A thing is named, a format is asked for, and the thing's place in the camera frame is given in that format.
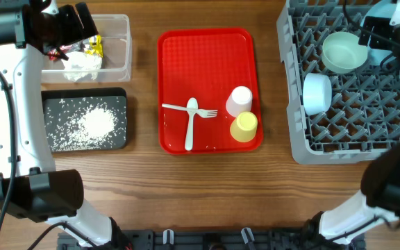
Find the red snack wrapper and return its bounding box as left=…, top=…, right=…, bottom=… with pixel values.
left=47, top=43, right=81, bottom=61

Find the mint green bowl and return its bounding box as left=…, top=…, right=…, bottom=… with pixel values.
left=322, top=32, right=368, bottom=74

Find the white napkin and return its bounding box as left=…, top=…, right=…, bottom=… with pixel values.
left=63, top=51, right=102, bottom=82

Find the yellow snack wrapper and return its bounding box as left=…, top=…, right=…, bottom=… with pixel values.
left=82, top=35, right=103, bottom=58

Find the light blue rice bowl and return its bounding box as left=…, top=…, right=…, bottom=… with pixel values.
left=303, top=73, right=332, bottom=116

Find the white rice pile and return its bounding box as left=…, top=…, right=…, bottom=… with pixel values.
left=43, top=97, right=126, bottom=152

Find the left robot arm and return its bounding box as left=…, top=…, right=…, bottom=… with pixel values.
left=0, top=0, right=133, bottom=249

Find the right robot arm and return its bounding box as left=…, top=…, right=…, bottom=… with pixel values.
left=298, top=10, right=400, bottom=249

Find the clear plastic waste bin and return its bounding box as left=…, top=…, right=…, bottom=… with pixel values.
left=41, top=14, right=133, bottom=83

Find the grey dishwasher rack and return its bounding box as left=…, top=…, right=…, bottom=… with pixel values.
left=276, top=1, right=400, bottom=165

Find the black plastic tray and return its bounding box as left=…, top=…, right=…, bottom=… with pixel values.
left=40, top=87, right=128, bottom=153

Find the white plastic cup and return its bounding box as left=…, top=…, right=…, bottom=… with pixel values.
left=226, top=86, right=253, bottom=117

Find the red serving tray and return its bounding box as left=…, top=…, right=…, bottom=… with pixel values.
left=158, top=28, right=263, bottom=155

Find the white plastic spoon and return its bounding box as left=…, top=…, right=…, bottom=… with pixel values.
left=185, top=97, right=198, bottom=151

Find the yellow plastic cup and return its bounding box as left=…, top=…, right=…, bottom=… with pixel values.
left=230, top=112, right=258, bottom=142

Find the white plastic fork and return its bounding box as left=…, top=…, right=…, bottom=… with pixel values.
left=162, top=103, right=218, bottom=118

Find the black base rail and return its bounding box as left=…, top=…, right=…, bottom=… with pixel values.
left=56, top=227, right=366, bottom=250

